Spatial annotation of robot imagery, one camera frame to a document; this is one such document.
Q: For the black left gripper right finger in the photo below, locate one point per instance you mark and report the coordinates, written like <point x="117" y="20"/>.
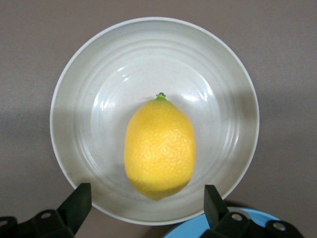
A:
<point x="218" y="210"/>

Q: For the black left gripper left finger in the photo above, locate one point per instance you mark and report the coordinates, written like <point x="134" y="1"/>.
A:
<point x="74" y="205"/>

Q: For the beige plate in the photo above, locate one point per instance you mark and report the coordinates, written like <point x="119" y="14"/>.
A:
<point x="148" y="62"/>

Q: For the blue plate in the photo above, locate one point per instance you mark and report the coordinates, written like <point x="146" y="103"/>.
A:
<point x="190" y="226"/>

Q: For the yellow lemon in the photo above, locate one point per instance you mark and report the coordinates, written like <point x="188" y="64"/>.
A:
<point x="159" y="148"/>

